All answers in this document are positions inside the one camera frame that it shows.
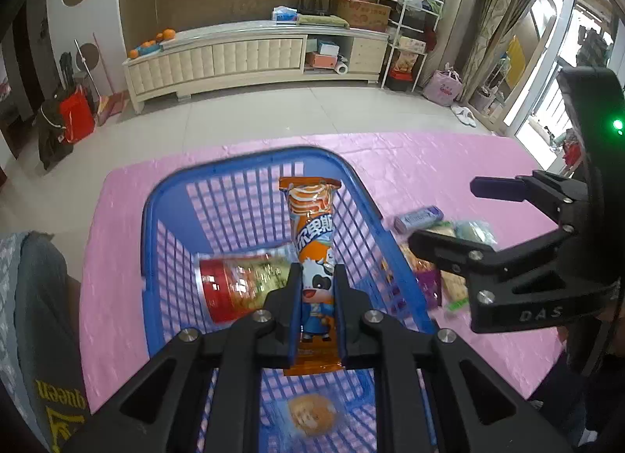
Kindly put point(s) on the white pole mop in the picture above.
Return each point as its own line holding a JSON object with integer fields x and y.
{"x": 88, "y": 55}

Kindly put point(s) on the glass sliding door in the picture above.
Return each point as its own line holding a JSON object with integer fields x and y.
{"x": 566, "y": 18}

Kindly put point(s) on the pale printed box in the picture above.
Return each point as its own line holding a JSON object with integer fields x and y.
{"x": 411, "y": 43}

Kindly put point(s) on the black antenna router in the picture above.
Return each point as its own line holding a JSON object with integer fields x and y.
{"x": 315, "y": 6}

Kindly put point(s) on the red black box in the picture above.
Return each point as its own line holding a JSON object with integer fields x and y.
{"x": 401, "y": 80}

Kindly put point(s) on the white slippers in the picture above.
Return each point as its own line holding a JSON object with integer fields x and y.
{"x": 463, "y": 115}

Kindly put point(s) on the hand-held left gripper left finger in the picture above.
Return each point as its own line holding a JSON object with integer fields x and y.
{"x": 285, "y": 316}

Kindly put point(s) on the purple snack packet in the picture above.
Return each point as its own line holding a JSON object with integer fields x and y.
{"x": 430, "y": 289}

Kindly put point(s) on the white paper roll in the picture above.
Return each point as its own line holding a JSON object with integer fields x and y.
{"x": 342, "y": 67}

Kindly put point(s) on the round bun packet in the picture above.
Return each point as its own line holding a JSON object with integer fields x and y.
{"x": 312, "y": 415}

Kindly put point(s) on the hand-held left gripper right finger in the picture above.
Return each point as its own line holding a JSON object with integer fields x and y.
{"x": 349, "y": 321}

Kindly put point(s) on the red bag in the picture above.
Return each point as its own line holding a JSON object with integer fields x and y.
{"x": 77, "y": 116}

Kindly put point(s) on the cardboard box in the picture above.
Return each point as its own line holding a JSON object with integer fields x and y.
{"x": 364, "y": 13}

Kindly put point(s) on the broom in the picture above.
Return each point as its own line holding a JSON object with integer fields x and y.
{"x": 110, "y": 106}

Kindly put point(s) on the grey bin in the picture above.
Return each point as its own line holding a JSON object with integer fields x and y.
{"x": 481, "y": 100}

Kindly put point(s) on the green clear snack bag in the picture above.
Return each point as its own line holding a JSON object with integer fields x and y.
{"x": 471, "y": 232}

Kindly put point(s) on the green folded cloth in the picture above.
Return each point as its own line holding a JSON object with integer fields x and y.
{"x": 322, "y": 21}

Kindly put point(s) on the blue plate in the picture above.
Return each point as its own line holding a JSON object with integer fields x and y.
{"x": 149, "y": 48}

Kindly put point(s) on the red snack packet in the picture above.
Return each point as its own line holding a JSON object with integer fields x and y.
{"x": 229, "y": 287}

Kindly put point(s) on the cream TV cabinet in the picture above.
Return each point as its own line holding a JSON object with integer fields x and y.
{"x": 234, "y": 62}

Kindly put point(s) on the orange box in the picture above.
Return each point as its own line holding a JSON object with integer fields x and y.
{"x": 321, "y": 60}

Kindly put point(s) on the dark wooden door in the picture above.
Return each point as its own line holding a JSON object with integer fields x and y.
{"x": 14, "y": 106}

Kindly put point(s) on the grey blue stick packet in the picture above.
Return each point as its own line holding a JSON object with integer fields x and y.
{"x": 419, "y": 219}

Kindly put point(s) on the black bag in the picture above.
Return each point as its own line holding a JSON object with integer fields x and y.
{"x": 52, "y": 138}

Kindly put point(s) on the blue tissue box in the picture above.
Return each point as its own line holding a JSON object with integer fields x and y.
{"x": 284, "y": 15}

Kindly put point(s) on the white metal rack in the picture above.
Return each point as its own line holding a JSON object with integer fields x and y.
{"x": 385, "y": 43}

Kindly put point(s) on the blue white box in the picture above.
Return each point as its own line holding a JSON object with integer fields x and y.
{"x": 328, "y": 47}

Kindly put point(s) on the pink tote bag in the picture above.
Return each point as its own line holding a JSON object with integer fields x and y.
{"x": 442, "y": 89}

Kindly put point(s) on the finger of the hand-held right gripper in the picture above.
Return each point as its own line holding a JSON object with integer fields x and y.
{"x": 542, "y": 189}
{"x": 454, "y": 250}

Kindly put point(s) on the blue plastic basket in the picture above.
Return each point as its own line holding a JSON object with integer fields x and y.
{"x": 166, "y": 218}

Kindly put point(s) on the grey printed cushion cover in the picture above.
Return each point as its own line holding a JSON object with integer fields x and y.
{"x": 44, "y": 336}

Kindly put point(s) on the orange snack bag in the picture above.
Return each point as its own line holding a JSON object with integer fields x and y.
{"x": 406, "y": 62}

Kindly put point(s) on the red and black clothes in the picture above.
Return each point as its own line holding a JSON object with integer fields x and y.
{"x": 569, "y": 150}

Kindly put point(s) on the beige patterned curtain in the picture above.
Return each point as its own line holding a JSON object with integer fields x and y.
{"x": 498, "y": 9}

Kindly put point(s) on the silver standing air conditioner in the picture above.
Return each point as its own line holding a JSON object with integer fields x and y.
{"x": 461, "y": 4}

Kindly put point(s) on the orange cartoon cow packet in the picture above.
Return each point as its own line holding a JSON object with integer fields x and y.
{"x": 312, "y": 238}

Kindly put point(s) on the arched standing mirror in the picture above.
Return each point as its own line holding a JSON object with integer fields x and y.
{"x": 525, "y": 52}

